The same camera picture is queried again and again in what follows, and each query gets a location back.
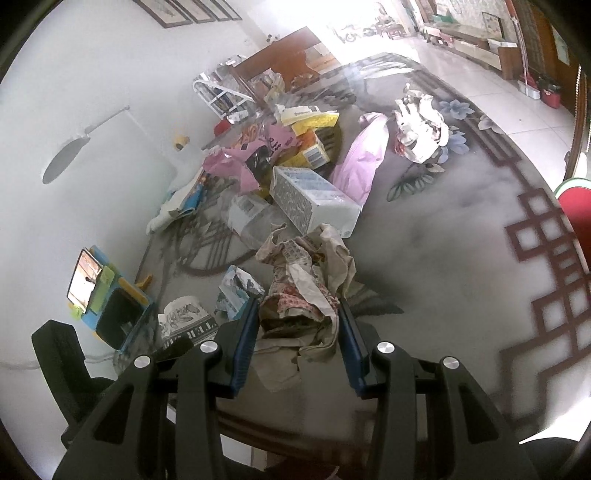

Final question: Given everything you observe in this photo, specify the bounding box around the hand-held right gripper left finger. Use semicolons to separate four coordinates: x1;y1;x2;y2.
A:
53;299;259;480

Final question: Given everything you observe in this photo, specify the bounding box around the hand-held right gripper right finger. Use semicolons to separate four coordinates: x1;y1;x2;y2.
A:
338;299;539;480

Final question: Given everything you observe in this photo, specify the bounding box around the brown paper bag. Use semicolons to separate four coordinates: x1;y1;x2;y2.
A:
254;224;358;393

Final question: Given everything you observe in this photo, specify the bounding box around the pink snack bag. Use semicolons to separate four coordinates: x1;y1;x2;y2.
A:
203;124;296;192

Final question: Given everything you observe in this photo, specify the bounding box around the blue trash bin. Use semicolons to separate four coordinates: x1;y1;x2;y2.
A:
83;272;155;354

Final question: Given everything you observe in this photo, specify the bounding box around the crumpled blue white packet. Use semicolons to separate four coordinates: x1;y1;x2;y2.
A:
215;265;266;321

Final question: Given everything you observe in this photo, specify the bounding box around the clear plastic bottle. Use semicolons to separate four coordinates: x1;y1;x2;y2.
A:
226;194;287;250

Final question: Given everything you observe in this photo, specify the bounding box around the green phone holder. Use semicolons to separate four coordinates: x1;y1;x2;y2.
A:
90;265;115;315

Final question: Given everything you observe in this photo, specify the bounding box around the white milk carton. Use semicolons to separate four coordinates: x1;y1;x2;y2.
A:
269;165;362;238

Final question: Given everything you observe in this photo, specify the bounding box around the smartphone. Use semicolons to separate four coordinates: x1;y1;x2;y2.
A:
67;248;103;311

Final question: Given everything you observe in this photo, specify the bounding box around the black office chair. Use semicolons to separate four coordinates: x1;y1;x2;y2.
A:
31;319;116;448

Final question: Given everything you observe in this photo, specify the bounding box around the black plastic bag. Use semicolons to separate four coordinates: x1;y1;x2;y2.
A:
247;148;273;185

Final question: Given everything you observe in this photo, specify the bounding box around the light pink plastic bag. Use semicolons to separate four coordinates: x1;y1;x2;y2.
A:
329;112;390;208

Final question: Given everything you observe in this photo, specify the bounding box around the yellow drink carton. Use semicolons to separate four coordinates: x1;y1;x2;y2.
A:
277;129;332;171

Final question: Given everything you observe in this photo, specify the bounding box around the large crumpled printed paper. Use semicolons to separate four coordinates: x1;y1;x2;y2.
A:
392;85;451;163

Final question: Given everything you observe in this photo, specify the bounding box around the flat yellow packet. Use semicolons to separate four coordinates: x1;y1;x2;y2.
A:
291;111;340;137

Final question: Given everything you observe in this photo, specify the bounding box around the white paper packet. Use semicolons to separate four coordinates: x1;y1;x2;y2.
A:
276;104;319;125

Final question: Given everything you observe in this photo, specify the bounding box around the red round stool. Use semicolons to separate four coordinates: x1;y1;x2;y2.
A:
554;178;591;259

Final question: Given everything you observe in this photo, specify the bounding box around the wooden chair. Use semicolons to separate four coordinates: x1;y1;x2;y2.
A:
231;25;338;100

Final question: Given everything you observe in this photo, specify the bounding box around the red bucket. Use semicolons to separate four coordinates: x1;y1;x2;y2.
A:
538;76;563;109

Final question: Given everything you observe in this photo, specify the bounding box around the low television cabinet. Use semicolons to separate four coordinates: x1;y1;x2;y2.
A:
425;18;518;70

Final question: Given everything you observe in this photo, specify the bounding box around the white wire rack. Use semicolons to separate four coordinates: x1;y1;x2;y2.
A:
193;55;254;121

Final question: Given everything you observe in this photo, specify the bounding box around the dark framed wall picture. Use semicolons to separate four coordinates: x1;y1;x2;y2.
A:
175;0;215;23
134;0;192;28
203;0;243;21

